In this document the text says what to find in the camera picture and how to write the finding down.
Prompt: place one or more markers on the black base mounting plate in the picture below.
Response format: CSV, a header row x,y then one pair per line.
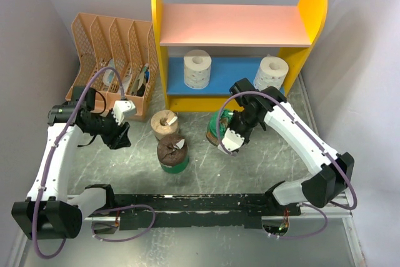
x,y
209,210

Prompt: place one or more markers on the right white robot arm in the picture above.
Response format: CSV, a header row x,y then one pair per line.
x,y
329,171

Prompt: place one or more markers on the beige wrapped paper roll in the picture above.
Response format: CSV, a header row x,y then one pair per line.
x,y
164,123

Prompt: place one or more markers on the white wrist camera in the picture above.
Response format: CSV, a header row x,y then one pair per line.
x,y
231,142
123,109

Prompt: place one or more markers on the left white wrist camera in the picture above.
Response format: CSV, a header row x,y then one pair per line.
x,y
123,109

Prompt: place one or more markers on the yellow pink blue shelf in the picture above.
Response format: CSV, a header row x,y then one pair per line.
x,y
294,30

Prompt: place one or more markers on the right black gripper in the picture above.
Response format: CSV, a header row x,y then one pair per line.
x,y
232,127

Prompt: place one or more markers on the white dotted toilet paper roll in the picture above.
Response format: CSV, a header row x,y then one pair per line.
x,y
197,69

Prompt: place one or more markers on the orange plastic file organizer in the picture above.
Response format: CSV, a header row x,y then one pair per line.
x,y
101,39

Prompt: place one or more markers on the brown green paper roll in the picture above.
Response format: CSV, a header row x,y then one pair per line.
x,y
172,153

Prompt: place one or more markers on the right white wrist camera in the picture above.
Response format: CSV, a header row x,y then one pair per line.
x,y
231,142

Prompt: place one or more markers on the items in file organizer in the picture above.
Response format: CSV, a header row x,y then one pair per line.
x,y
133,87

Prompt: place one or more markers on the white floral toilet paper roll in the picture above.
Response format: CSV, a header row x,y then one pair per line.
x,y
271,72

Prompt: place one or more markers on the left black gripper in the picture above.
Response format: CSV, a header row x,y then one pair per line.
x,y
118,137

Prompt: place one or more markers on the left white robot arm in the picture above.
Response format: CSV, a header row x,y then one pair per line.
x,y
47,209

